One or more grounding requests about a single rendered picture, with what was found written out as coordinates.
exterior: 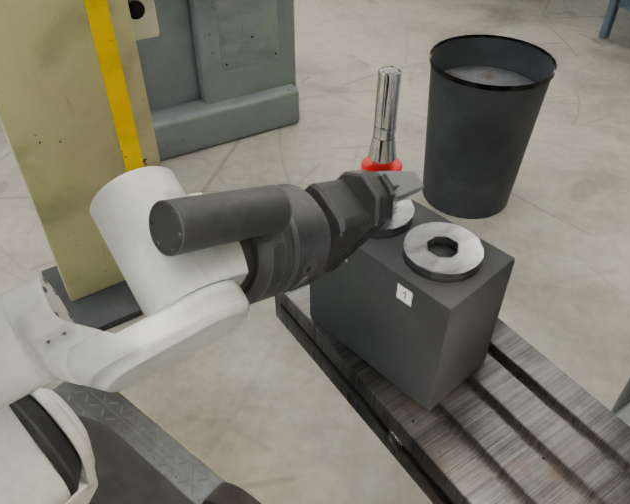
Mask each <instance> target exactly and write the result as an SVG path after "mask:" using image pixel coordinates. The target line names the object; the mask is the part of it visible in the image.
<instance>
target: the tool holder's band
mask: <svg viewBox="0 0 630 504"><path fill-rule="evenodd" d="M361 170H367V171H374V172H375V171H402V163H401V161H400V160H399V159H397V158H396V160H394V161H393V162H392V165H391V166H390V167H388V168H383V169H382V168H377V167H375V166H374V165H373V164H372V160H371V159H370V158H369V156H367V157H365V158H364V159H363V160H362V162H361Z"/></svg>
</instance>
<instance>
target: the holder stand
mask: <svg viewBox="0 0 630 504"><path fill-rule="evenodd" d="M514 262H515V258H514V257H512V256H511V255H509V254H507V253H505V252H504V251H502V250H500V249H498V248H497V247H495V246H493V245H491V244H490V243H488V242H486V241H484V240H483V239H481V238H479V237H477V236H476V235H474V234H473V233H471V232H470V231H469V230H467V229H465V228H463V227H460V226H458V225H456V224H455V223H453V222H451V221H449V220H448V219H446V218H444V217H442V216H441V215H439V214H437V213H435V212H433V211H432V210H430V209H428V208H426V207H425V206H423V205H421V204H419V203H418V202H416V201H414V200H412V199H411V198H409V197H408V198H406V199H404V200H401V201H399V202H398V209H397V212H396V213H395V214H394V215H393V216H392V218H391V220H389V221H388V222H387V223H386V224H385V225H384V226H383V227H382V228H381V229H379V230H378V231H377V232H376V233H375V234H374V235H373V236H372V237H370V238H369V239H368V240H367V241H366V242H365V243H364V244H363V245H362V246H360V247H359V248H358V249H357V250H356V251H355V252H354V253H353V254H352V255H350V256H349V257H348V258H347V259H346V260H345V261H344V262H343V263H341V264H340V265H339V266H338V267H337V268H336V269H335V270H334V271H331V272H328V273H325V274H322V275H319V277H318V278H317V279H316V280H314V281H313V282H312V283H310V316H311V317H312V318H313V319H314V320H315V321H317V322H318V323H319V324H320V325H321V326H323V327H324V328H325V329H326V330H328V331H329V332H330V333H331V334H333V335H334V336H335V337H336V338H337V339H339V340H340V341H341V342H342V343H344V344H345V345H346V346H347V347H349V348H350V349H351V350H352V351H353V352H355V353H356V354H357V355H358V356H360V357H361V358H362V359H363V360H365V361H366V362H367V363H368V364H369V365H371V366H372V367H373V368H374V369H376V370H377V371H378V372H379V373H381V374H382V375H383V376H384V377H385V378H387V379H388V380H389V381H390V382H392V383H393V384H394V385H395V386H396V387H398V388H399V389H400V390H401V391H403V392H404V393H405V394H406V395H408V396H409V397H410V398H411V399H412V400H414V401H415V402H416V403H417V404H419V405H420V406H421V407H422V408H424V409H425V410H426V411H428V412H429V411H431V410H432V409H433V408H434V407H435V406H436V405H437V404H438V403H440V402H441V401H442V400H443V399H444V398H445V397H446V396H447V395H448V394H449V393H450V392H452V391H453V390H454V389H455V388H456V387H457V386H458V385H459V384H460V383H461V382H462V381H464V380H465V379H466V378H467V377H468V376H469V375H470V374H471V373H472V372H473V371H475V370H476V369H477V368H478V367H479V366H480V365H481V364H482V363H483V362H484V361H485V358H486V355H487V352H488V348H489V345H490V342H491V338H492V335H493V332H494V328H495V325H496V322H497V318H498V315H499V312H500V308H501V305H502V302H503V298H504V295H505V292H506V288H507V285H508V282H509V278H510V275H511V272H512V268H513V265H514Z"/></svg>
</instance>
